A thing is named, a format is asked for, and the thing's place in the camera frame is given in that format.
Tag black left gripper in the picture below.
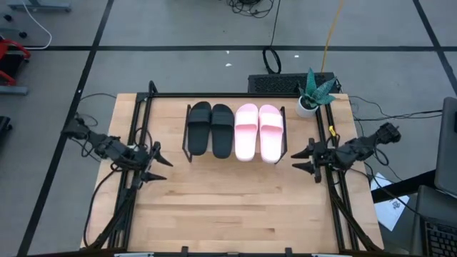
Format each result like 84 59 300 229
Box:
134 141 174 183

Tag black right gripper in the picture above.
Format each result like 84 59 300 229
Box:
291 138 346 183

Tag pink slide sandal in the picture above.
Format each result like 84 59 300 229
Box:
233 103 259 162
258 104 285 164

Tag black slide sandal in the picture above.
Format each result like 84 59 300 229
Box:
210 104 236 159
186 101 213 156

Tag green plant in white pot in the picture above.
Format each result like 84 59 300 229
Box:
295 66 338 119

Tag black vented box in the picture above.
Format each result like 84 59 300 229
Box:
247 72 338 95

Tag white paper sheet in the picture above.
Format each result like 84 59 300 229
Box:
369 172 411 232

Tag black desk bar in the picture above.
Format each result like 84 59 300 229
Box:
371 169 437 203

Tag grey laptop with keyboard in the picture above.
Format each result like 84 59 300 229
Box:
409 184 457 257

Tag grey monitor back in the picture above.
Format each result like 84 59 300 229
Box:
433 96 457 199

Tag black chair base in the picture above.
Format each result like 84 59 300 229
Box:
0 116 14 142

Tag red and black cart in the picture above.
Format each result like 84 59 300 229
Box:
0 34 32 96

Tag grey stand base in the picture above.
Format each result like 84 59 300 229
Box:
7 0 72 14

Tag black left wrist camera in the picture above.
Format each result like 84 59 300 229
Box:
119 142 142 163

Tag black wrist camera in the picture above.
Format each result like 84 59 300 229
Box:
119 142 142 163
341 141 363 161

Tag black wire shoe rack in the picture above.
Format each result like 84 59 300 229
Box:
181 103 289 164

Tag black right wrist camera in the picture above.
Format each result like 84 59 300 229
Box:
341 141 363 161

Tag black metal table frame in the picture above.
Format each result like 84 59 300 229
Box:
81 80 385 255

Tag black left base cable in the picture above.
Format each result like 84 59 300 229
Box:
82 167 121 249

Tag thin black floor cable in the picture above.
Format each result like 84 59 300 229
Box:
72 92 118 129

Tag black coiled floor cable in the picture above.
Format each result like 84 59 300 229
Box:
262 0 283 75

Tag thin black desk cables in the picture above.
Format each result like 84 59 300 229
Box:
348 95 443 122

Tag yellow hanging cable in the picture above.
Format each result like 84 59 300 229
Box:
320 0 346 74

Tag black cable tangle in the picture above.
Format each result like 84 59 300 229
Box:
226 0 276 19

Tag white floor cable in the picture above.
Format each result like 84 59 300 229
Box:
19 0 53 50

